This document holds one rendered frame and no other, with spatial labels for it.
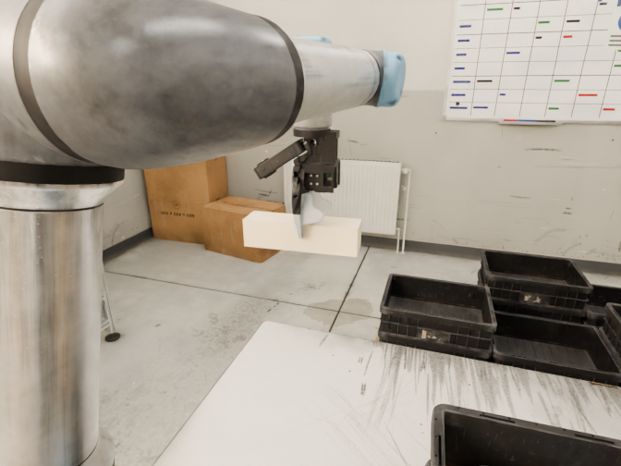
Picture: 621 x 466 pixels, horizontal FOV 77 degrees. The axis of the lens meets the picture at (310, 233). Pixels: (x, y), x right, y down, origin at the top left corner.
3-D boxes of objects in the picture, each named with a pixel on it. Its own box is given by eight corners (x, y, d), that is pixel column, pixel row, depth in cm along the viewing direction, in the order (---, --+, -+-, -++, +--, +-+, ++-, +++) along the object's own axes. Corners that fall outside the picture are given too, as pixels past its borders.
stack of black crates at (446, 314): (371, 403, 158) (379, 307, 142) (383, 357, 185) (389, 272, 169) (477, 428, 147) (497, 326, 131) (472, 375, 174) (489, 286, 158)
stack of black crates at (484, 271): (471, 361, 183) (487, 275, 167) (468, 325, 209) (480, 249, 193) (568, 379, 171) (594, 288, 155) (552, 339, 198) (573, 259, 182)
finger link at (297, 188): (298, 214, 73) (301, 167, 73) (290, 214, 74) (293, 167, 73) (304, 214, 78) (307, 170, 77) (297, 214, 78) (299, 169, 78)
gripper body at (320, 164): (333, 197, 73) (334, 131, 69) (289, 194, 75) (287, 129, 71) (339, 187, 80) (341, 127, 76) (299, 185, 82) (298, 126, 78)
